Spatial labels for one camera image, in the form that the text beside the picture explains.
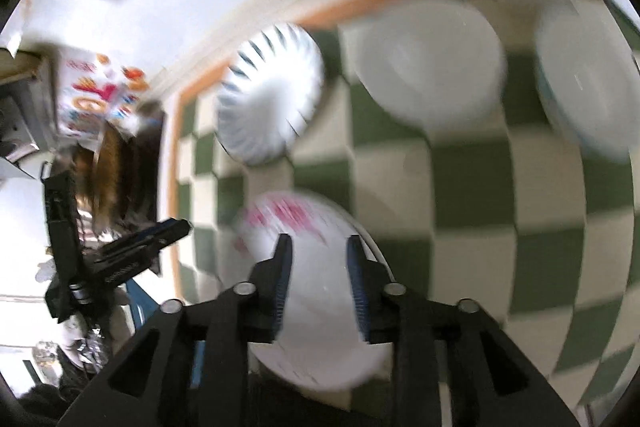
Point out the grey range hood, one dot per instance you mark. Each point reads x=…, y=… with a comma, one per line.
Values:
x=25, y=107

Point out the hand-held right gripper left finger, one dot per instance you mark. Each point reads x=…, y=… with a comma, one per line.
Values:
x=283, y=279

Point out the black cooktop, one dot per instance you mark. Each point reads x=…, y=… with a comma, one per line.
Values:
x=150, y=167

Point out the green white checkered mat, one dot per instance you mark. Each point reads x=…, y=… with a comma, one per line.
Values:
x=465, y=207

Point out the white plate with red print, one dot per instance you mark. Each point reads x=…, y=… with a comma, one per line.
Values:
x=320, y=267

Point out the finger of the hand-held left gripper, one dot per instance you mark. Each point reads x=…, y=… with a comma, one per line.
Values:
x=160, y=232

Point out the crinkled clear plastic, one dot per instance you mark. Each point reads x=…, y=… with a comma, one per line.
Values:
x=80, y=349

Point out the white bowl with blue rim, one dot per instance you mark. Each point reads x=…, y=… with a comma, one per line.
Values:
x=585, y=77

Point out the white plate with blue leaves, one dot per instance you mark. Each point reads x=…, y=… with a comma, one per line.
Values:
x=272, y=97

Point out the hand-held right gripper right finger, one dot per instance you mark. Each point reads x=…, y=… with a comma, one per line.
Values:
x=357, y=287

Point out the colourful wall stickers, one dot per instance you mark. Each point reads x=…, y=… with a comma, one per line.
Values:
x=95, y=92

